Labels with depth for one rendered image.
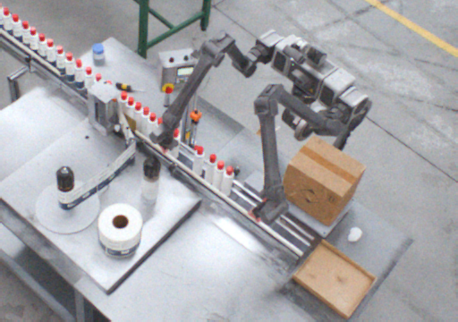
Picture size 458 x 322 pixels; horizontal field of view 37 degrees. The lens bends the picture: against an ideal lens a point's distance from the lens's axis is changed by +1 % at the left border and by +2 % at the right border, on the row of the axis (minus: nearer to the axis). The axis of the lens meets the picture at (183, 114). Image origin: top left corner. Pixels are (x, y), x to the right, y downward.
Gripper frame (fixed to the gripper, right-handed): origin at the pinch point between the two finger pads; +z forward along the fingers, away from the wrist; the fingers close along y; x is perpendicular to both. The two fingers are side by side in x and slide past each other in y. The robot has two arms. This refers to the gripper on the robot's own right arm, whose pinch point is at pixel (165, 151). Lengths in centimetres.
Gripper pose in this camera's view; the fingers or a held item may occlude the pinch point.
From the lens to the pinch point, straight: 329.5
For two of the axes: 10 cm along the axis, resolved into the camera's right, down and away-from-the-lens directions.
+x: 6.5, -5.2, 5.6
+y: 7.5, 5.4, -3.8
